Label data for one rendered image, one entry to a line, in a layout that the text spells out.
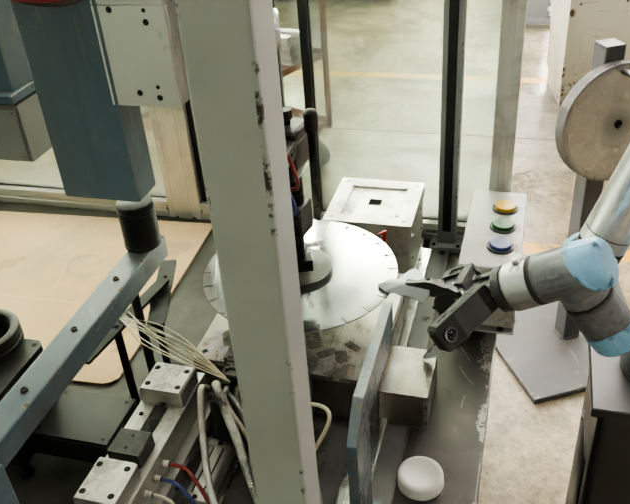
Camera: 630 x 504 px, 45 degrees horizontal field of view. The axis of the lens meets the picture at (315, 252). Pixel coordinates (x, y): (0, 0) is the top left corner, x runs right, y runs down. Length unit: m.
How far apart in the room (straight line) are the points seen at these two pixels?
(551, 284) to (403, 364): 0.31
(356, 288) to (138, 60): 0.54
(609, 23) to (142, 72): 3.52
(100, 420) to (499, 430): 1.36
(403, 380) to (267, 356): 0.78
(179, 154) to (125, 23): 0.94
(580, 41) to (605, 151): 2.07
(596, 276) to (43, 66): 0.75
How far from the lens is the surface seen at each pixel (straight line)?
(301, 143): 1.06
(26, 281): 1.78
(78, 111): 0.97
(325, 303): 1.20
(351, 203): 1.57
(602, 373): 1.42
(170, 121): 1.77
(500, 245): 1.42
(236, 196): 0.42
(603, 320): 1.14
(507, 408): 2.39
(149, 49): 0.88
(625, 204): 1.19
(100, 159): 0.99
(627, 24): 4.26
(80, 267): 1.77
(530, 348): 2.57
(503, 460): 2.25
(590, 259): 1.08
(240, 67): 0.38
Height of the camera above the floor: 1.68
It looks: 33 degrees down
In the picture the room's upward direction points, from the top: 5 degrees counter-clockwise
